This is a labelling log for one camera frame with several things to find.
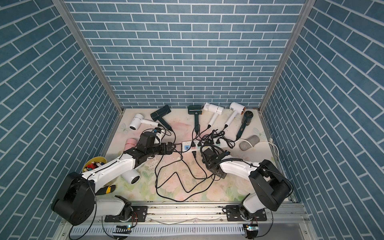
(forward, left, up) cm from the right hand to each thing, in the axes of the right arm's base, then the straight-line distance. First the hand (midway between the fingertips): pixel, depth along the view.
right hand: (216, 171), depth 90 cm
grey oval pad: (+17, -18, +4) cm, 25 cm away
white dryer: (+50, -17, +6) cm, 53 cm away
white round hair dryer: (+32, +58, +7) cm, 67 cm away
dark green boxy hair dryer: (+46, +17, +5) cm, 49 cm away
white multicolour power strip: (+14, +15, +5) cm, 21 cm away
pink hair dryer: (+11, +56, +7) cm, 57 cm away
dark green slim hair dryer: (+37, +44, +6) cm, 58 cm away
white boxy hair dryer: (+47, +1, +6) cm, 47 cm away
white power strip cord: (+26, -39, -1) cm, 46 cm away
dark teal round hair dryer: (+37, -21, +6) cm, 43 cm away
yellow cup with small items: (-7, +66, +14) cm, 68 cm away
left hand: (+8, +26, +13) cm, 30 cm away
